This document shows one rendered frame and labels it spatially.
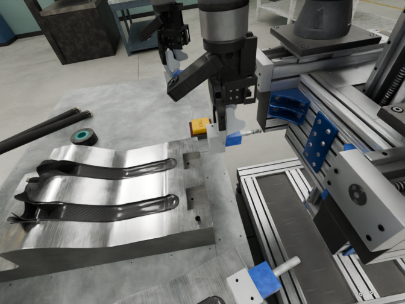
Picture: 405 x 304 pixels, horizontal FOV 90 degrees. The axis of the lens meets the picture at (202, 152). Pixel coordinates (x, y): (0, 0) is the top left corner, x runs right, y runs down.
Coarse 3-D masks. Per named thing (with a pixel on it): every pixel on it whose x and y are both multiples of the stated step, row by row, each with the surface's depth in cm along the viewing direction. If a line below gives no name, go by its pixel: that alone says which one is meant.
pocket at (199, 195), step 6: (198, 186) 45; (204, 186) 45; (186, 192) 46; (192, 192) 46; (198, 192) 47; (204, 192) 45; (186, 198) 43; (192, 198) 46; (198, 198) 46; (204, 198) 46; (192, 204) 45; (198, 204) 45; (204, 204) 45
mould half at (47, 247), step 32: (96, 160) 51; (128, 160) 54; (64, 192) 43; (96, 192) 45; (128, 192) 46; (160, 192) 45; (0, 224) 47; (32, 224) 37; (64, 224) 39; (96, 224) 41; (128, 224) 41; (160, 224) 40; (192, 224) 39; (0, 256) 42; (32, 256) 37; (64, 256) 39; (96, 256) 41; (128, 256) 43
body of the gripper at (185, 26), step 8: (160, 8) 57; (168, 8) 57; (176, 8) 57; (168, 16) 60; (176, 16) 59; (168, 24) 61; (176, 24) 60; (184, 24) 64; (160, 32) 62; (168, 32) 61; (176, 32) 60; (184, 32) 63; (168, 40) 64; (176, 40) 63; (184, 40) 65; (176, 48) 64
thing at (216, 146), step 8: (208, 128) 48; (216, 128) 47; (208, 136) 48; (216, 136) 45; (232, 136) 47; (240, 136) 47; (216, 144) 47; (224, 144) 47; (232, 144) 48; (216, 152) 49
